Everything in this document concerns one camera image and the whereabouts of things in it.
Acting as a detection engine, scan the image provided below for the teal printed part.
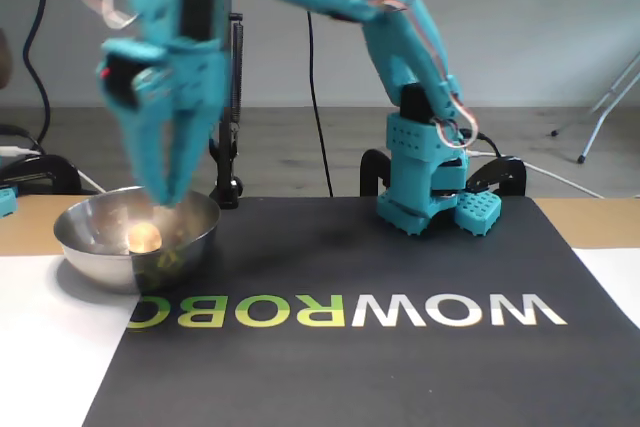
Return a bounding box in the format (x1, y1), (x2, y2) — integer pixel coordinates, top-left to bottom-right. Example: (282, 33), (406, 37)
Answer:
(0, 184), (19, 219)

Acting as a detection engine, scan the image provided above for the white paper sheet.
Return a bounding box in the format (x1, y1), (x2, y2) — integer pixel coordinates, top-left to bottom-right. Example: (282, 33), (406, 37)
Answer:
(569, 245), (640, 333)
(0, 252), (146, 427)

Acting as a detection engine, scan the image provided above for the black curved cable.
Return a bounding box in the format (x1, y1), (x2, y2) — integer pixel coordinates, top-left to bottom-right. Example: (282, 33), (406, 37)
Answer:
(0, 124), (46, 156)

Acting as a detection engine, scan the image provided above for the black spring-arm camera stand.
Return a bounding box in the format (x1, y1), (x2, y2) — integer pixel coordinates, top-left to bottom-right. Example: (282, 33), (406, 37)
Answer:
(207, 11), (246, 211)

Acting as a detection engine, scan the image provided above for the dark blue cable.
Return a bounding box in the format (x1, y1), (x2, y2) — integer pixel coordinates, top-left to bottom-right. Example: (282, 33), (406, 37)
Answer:
(22, 0), (54, 153)

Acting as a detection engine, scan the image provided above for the metal bowl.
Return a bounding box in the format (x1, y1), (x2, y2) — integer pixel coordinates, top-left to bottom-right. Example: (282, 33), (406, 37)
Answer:
(53, 185), (222, 296)

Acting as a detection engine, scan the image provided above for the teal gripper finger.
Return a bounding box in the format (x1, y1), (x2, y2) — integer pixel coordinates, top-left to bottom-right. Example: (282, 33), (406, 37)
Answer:
(118, 65), (175, 207)
(166, 106), (221, 208)

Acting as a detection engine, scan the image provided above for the black power cable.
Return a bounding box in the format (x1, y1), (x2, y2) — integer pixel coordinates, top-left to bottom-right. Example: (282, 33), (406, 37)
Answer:
(474, 130), (502, 158)

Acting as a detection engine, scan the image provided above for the thin black hanging cable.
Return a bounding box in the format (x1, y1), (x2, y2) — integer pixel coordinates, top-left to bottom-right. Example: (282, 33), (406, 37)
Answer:
(305, 11), (335, 197)

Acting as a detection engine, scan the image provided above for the dark brown rounded object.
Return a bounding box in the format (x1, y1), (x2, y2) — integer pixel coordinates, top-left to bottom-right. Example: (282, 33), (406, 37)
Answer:
(0, 29), (14, 93)

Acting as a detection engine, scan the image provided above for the white metal folding stand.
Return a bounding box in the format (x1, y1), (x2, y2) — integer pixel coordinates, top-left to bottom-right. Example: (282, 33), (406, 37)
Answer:
(549, 49), (640, 166)

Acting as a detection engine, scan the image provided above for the tan ball with black base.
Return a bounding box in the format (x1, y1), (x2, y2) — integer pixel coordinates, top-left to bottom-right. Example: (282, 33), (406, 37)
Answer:
(126, 220), (163, 254)

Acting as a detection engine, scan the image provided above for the black mat with WOWROBO print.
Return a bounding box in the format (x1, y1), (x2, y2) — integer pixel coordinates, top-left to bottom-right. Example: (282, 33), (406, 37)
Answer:
(82, 195), (640, 427)

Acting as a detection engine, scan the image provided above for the teal gripper body, black servo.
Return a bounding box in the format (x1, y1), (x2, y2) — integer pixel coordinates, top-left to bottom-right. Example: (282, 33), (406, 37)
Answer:
(97, 39), (225, 119)

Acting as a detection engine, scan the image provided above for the black table clamp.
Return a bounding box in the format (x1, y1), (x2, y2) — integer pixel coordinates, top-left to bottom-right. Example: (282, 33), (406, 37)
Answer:
(359, 148), (396, 198)
(466, 155), (528, 197)

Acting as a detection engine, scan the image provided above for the black bulky object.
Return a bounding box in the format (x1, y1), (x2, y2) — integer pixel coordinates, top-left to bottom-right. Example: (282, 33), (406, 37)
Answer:
(0, 154), (84, 197)

